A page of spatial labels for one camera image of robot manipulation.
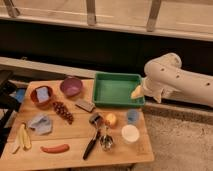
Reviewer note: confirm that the blue sponge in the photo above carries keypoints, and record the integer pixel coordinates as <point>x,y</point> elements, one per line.
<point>42,94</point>

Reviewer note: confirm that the purple bowl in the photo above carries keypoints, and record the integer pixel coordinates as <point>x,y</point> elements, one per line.
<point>71,86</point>

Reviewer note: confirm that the blue cup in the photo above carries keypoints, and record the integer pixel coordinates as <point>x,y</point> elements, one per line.
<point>132,116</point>

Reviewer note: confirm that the bunch of dark grapes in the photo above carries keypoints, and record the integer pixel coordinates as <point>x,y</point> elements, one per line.
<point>61,110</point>

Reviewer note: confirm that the red sausage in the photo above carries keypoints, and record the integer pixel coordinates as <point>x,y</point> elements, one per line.
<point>57,149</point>

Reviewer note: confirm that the crumpled blue cloth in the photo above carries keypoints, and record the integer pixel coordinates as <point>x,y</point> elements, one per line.
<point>41,124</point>

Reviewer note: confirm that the black chair frame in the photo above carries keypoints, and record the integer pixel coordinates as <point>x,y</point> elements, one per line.
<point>7,103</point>

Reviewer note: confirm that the white cup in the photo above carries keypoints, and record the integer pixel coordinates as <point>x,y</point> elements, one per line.
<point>130,133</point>

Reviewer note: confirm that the yellow banana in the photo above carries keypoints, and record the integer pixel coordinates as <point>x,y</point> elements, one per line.
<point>22,139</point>

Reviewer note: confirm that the green plastic tray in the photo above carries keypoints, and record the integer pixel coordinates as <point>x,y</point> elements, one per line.
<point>114,90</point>

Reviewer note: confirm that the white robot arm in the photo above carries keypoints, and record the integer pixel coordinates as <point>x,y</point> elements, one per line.
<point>164,75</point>

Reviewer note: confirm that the small brown block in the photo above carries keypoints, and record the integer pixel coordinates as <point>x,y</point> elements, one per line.
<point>85,105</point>

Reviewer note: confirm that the blue object at table edge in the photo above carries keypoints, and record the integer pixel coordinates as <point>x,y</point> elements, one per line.
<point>19,94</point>

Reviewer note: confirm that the red bowl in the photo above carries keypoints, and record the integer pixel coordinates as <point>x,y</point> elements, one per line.
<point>34,99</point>

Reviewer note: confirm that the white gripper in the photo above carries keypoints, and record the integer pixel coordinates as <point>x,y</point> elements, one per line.
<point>152,89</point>

